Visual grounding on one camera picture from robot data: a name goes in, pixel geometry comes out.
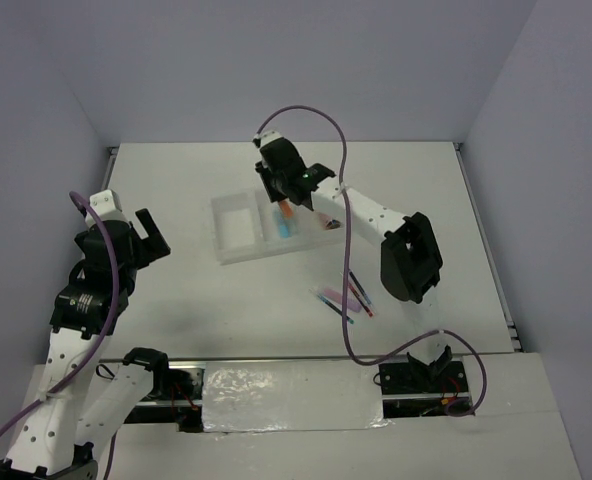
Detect purple highlighter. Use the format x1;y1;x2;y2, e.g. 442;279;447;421
317;284;362;314

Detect silver foil tape sheet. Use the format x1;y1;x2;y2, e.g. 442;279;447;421
202;360;389;433

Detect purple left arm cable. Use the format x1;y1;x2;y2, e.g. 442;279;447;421
0;191;127;476

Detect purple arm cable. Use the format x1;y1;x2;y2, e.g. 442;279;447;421
0;191;127;476
255;104;488;417

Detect orange capped highlighter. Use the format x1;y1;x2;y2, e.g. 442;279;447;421
279;201;294;219

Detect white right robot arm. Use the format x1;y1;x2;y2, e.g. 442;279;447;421
252;131;446;391

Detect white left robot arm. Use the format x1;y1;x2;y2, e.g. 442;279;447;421
0;209;172;479

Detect aluminium table edge rail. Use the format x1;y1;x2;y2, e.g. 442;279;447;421
453;142;524;352

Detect pink capped glue bottle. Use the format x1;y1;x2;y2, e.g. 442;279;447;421
317;212;342;231

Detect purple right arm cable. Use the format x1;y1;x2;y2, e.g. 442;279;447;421
255;104;488;417

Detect blue highlighter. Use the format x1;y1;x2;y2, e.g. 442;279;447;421
273;210;298;239

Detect dark blue pen refill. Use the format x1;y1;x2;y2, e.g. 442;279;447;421
349;270;375;316

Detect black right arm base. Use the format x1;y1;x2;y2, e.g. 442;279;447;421
373;347;469;395

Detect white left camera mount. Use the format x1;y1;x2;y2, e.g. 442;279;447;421
89;189;127;222

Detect white three-compartment tray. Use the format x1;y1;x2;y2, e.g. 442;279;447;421
210;189;344;265

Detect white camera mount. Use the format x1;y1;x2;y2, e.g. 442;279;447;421
89;189;127;222
252;130;283;150

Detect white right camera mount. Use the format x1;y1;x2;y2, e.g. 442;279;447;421
252;130;283;150

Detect red pen refill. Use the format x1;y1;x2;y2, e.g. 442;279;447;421
348;279;374;317

